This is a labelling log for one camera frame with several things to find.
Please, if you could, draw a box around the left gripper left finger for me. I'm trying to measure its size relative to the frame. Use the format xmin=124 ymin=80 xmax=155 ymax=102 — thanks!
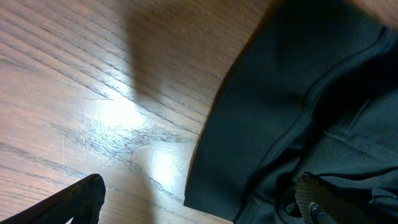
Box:
xmin=1 ymin=174 xmax=106 ymax=224

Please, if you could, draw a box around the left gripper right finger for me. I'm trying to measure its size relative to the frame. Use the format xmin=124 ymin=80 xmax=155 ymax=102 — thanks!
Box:
xmin=295 ymin=173 xmax=377 ymax=223

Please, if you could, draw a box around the black t-shirt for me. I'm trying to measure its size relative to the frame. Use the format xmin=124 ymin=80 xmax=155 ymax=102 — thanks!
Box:
xmin=184 ymin=0 xmax=397 ymax=223

